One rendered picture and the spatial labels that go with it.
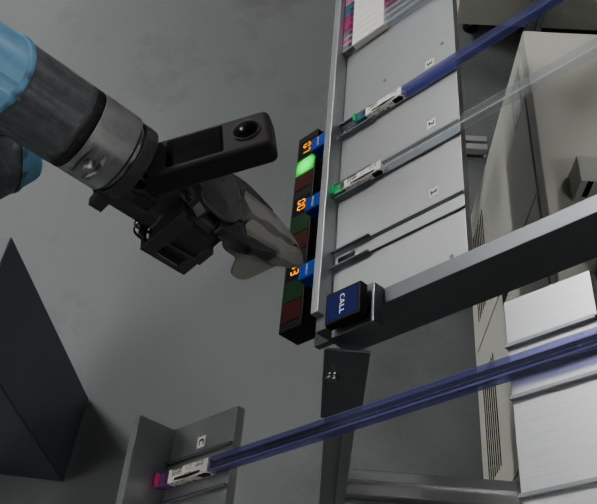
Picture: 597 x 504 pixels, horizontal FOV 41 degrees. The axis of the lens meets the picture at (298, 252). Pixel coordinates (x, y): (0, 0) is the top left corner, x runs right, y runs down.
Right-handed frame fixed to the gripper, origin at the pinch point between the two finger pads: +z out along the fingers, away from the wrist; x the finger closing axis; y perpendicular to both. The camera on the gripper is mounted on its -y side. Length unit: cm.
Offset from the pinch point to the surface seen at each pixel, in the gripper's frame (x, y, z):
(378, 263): -6.4, -0.8, 13.0
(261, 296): -65, 57, 53
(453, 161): -13.2, -13.3, 13.0
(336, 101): -37.7, -0.5, 11.2
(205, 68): -143, 57, 35
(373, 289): -0.2, -1.3, 10.2
